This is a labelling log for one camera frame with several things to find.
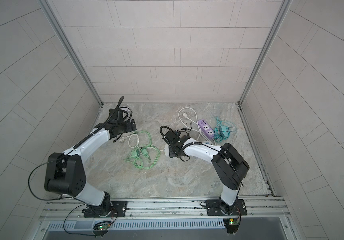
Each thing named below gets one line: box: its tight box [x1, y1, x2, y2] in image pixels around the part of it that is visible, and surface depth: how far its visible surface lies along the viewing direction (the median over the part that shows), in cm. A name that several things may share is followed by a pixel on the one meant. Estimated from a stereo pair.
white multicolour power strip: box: [165, 144, 170, 156], surface depth 91 cm
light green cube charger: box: [131, 149, 140, 158], surface depth 90 cm
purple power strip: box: [198, 119, 215, 139], surface depth 101 cm
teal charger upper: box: [218, 126, 229, 134], surface depth 101 cm
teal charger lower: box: [220, 131, 229, 139], surface depth 98 cm
